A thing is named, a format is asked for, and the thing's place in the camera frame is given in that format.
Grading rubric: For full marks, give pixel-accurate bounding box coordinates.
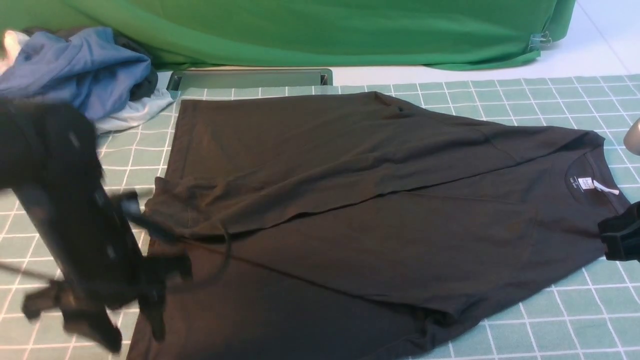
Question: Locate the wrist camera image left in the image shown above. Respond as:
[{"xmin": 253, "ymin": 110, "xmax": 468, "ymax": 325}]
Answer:
[{"xmin": 110, "ymin": 190, "xmax": 178, "ymax": 244}]

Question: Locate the green checkered table cloth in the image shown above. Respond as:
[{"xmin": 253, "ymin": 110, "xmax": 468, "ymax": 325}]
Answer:
[{"xmin": 1, "ymin": 74, "xmax": 639, "ymax": 360}]

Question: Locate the green backdrop cloth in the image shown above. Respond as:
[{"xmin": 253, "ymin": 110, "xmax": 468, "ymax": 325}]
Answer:
[{"xmin": 0, "ymin": 0, "xmax": 576, "ymax": 71}]

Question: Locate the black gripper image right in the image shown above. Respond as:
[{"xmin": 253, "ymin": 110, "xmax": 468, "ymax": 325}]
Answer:
[{"xmin": 598, "ymin": 202, "xmax": 640, "ymax": 262}]

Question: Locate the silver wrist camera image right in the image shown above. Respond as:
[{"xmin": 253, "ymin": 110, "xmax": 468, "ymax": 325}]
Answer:
[{"xmin": 623, "ymin": 118, "xmax": 640, "ymax": 157}]

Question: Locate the white crumpled garment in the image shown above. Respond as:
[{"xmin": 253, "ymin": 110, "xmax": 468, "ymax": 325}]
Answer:
[{"xmin": 0, "ymin": 30, "xmax": 175, "ymax": 133}]

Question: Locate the dark gray long-sleeved shirt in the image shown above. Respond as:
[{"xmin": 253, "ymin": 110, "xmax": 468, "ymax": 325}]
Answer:
[{"xmin": 127, "ymin": 91, "xmax": 630, "ymax": 360}]

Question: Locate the blue crumpled garment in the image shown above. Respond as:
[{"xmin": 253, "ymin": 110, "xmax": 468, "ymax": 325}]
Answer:
[{"xmin": 1, "ymin": 27, "xmax": 153, "ymax": 121}]

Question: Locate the metal binder clip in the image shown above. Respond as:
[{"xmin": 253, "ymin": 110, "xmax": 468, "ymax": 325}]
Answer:
[{"xmin": 527, "ymin": 31, "xmax": 553, "ymax": 51}]

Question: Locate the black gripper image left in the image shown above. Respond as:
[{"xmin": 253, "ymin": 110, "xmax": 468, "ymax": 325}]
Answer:
[{"xmin": 14, "ymin": 185, "xmax": 194, "ymax": 354}]

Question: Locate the black cable image left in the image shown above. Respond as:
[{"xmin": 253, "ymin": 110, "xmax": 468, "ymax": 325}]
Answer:
[{"xmin": 0, "ymin": 220, "xmax": 233, "ymax": 293}]

